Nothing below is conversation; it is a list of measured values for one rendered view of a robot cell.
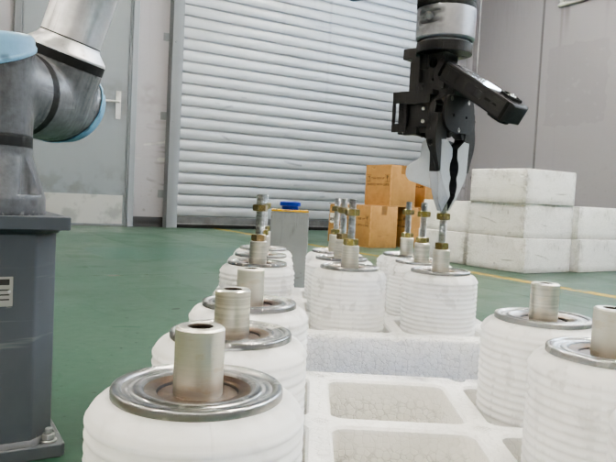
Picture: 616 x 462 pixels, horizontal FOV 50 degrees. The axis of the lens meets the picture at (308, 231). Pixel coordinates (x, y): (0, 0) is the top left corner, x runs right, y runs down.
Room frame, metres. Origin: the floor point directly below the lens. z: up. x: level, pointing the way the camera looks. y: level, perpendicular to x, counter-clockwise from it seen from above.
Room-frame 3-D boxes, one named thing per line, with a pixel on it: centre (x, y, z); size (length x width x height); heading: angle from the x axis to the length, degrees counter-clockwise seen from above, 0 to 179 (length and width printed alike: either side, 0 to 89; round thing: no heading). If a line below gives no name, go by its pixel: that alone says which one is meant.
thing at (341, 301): (0.84, -0.06, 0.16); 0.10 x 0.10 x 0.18
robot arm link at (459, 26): (0.85, -0.16, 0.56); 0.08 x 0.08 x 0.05
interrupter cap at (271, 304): (0.52, 0.04, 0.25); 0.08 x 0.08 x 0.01
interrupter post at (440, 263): (0.84, -0.17, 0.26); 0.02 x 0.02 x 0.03
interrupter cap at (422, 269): (0.84, -0.17, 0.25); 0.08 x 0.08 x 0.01
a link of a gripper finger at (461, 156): (0.87, -0.17, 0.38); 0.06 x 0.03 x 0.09; 46
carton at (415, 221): (4.98, -0.75, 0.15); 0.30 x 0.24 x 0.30; 31
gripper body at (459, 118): (0.86, -0.16, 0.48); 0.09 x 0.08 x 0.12; 46
